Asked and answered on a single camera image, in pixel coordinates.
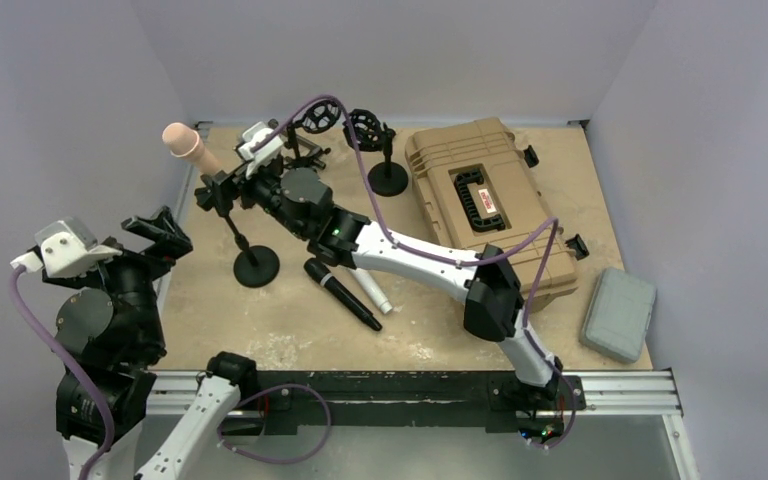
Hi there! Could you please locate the black clip microphone stand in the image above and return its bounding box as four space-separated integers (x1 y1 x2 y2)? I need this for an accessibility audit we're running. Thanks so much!
194 170 280 288

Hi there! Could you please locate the beige microphone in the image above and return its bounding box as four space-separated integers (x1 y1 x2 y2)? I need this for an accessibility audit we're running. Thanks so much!
162 122 222 176

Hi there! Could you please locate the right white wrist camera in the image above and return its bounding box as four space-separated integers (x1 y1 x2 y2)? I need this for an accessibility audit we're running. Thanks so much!
234 122 283 179

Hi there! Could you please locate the black microphone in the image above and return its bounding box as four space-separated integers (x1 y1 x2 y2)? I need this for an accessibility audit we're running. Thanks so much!
303 258 383 332

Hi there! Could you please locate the white microphone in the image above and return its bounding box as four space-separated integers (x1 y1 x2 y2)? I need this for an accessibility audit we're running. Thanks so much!
349 269 393 315

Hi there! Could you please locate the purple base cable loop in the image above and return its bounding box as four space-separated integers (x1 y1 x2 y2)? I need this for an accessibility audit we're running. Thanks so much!
215 384 334 466

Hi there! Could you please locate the tan hard plastic case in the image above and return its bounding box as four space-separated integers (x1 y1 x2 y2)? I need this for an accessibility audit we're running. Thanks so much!
403 117 591 313

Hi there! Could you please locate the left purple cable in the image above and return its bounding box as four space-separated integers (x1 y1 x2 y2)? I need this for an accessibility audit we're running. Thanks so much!
7 264 117 480

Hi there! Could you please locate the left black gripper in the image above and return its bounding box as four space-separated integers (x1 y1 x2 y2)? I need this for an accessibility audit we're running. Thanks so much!
44 204 190 352

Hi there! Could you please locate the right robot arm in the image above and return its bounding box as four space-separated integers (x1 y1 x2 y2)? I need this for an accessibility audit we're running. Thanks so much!
230 166 563 411

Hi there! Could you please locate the black round base shock-mount stand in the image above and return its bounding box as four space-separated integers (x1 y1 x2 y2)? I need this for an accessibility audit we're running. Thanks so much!
343 109 409 197

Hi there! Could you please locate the black tripod microphone stand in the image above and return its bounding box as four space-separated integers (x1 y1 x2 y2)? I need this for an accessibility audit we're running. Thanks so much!
271 99 342 170

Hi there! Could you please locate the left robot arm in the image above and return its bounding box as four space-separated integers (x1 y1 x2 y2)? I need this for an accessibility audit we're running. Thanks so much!
34 206 260 479

